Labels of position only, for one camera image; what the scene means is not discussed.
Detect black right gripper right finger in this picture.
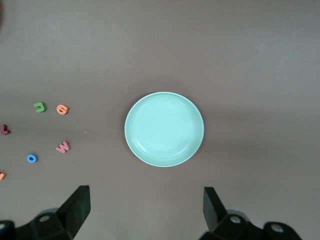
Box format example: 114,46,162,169
202,186,304,240

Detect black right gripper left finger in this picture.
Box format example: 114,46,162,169
0,184,91,240

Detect pink letter m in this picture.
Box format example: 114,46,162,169
55,140,72,154

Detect orange letter e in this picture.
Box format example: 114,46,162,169
56,104,70,116

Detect green letter u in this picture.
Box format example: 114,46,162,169
33,101,48,113

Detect green plate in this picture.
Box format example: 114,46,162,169
124,91,205,168

